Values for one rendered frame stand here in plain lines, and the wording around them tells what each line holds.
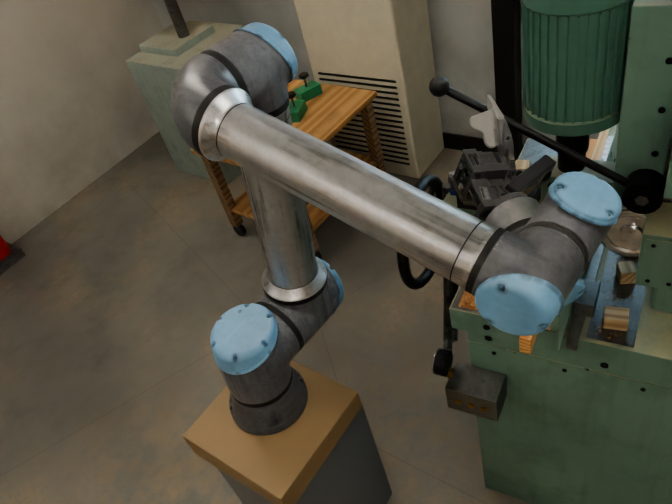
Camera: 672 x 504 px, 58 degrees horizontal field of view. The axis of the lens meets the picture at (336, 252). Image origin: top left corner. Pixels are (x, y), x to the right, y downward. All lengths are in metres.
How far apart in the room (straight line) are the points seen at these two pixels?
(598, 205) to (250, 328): 0.77
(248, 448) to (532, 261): 0.92
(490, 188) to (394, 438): 1.27
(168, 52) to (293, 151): 2.52
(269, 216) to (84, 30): 2.89
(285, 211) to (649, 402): 0.83
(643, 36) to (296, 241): 0.70
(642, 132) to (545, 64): 0.20
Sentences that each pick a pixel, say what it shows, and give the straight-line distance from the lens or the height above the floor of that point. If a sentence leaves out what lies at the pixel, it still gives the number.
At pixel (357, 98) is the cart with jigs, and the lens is 2.75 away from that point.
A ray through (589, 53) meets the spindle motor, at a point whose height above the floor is 1.33.
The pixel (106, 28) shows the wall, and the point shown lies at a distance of 4.02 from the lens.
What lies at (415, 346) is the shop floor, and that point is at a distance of 2.31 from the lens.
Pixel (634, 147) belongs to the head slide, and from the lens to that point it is 1.16.
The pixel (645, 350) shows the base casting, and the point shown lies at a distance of 1.29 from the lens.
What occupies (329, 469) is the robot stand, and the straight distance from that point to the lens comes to 1.58.
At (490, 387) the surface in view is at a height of 0.62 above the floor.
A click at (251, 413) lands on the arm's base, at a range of 1.43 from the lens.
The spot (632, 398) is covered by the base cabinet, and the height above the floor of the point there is 0.65.
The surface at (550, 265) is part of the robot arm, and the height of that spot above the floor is 1.29.
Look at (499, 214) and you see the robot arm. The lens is 0.95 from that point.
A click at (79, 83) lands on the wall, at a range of 3.93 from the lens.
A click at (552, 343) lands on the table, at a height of 0.86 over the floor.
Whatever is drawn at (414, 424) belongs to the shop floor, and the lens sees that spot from 2.13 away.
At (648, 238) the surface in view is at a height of 1.07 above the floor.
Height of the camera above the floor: 1.81
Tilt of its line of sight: 41 degrees down
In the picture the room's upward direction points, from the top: 17 degrees counter-clockwise
